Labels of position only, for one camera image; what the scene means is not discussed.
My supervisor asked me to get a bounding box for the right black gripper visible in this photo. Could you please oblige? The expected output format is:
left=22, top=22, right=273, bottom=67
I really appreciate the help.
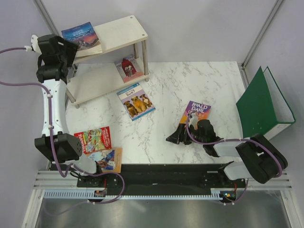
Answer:
left=166, top=123, right=205, bottom=145

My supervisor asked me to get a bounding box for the Jane Eyre blue book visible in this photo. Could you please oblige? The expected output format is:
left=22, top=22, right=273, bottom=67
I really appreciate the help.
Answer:
left=61, top=22, right=102, bottom=57

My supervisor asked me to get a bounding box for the Roald Dahl purple book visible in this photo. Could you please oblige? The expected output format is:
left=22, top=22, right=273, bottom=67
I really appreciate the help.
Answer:
left=180, top=101, right=211, bottom=124

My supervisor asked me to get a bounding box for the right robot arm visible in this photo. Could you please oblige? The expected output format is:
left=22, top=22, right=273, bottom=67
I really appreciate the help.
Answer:
left=166, top=120, right=288, bottom=187

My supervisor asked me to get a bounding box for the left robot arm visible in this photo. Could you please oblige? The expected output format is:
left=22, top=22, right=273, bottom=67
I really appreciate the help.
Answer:
left=31, top=34, right=104, bottom=187

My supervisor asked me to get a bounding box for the white two-tier shelf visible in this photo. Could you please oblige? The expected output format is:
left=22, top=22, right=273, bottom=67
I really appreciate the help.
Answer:
left=66, top=15, right=149, bottom=108

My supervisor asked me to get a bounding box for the dog picture book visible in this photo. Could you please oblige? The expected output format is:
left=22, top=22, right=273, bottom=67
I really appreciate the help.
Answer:
left=116, top=83, right=155, bottom=121

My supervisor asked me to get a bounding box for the pink book on shelf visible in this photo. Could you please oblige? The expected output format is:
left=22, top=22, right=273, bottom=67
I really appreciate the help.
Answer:
left=114, top=55, right=144, bottom=83

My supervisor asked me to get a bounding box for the orange illustrated book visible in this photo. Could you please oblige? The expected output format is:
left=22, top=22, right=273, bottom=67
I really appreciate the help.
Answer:
left=85, top=147, right=123, bottom=173

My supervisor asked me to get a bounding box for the green lever arch binder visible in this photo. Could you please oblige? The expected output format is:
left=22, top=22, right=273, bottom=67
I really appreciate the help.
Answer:
left=236, top=67, right=296, bottom=140

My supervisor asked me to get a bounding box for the red Treehouse book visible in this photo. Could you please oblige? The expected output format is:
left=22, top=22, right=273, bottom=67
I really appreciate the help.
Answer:
left=74, top=126, right=112, bottom=155

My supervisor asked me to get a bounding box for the aluminium frame post left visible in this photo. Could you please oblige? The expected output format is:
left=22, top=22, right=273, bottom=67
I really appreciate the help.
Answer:
left=33, top=0, right=60, bottom=36

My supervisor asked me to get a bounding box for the aluminium frame post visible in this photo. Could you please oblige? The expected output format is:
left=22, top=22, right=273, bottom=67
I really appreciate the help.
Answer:
left=240, top=0, right=285, bottom=70
left=33, top=0, right=60, bottom=36

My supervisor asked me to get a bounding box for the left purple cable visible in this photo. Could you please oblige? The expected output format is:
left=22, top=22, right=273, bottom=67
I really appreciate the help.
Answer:
left=0, top=46, right=126, bottom=216

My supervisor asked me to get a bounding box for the purple cable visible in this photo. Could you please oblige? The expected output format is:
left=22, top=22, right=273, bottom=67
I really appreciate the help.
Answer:
left=0, top=46, right=126, bottom=216
left=186, top=111, right=285, bottom=206

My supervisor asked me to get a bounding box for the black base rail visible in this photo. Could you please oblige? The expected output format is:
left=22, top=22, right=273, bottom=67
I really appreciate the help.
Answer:
left=77, top=164, right=246, bottom=194

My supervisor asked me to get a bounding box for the white slotted cable duct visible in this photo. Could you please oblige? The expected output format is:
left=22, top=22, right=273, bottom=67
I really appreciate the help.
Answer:
left=44, top=190, right=223, bottom=200

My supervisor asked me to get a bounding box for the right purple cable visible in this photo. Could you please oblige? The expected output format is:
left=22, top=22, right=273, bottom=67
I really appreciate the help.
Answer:
left=186, top=111, right=285, bottom=206

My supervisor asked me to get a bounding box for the aluminium frame post right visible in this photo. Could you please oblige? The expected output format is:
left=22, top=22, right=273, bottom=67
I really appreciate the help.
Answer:
left=240, top=0, right=285, bottom=70

